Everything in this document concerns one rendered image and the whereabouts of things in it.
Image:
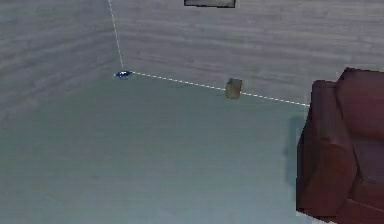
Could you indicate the olive brown box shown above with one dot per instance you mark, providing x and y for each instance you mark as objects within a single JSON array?
[{"x": 233, "y": 88}]

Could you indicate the blue flat object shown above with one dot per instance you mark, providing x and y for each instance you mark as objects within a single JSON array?
[{"x": 123, "y": 74}]

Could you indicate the dark red sofa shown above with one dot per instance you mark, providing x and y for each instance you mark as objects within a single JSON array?
[{"x": 333, "y": 156}]

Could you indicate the black framed wall picture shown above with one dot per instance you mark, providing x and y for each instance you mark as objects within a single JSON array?
[{"x": 210, "y": 2}]

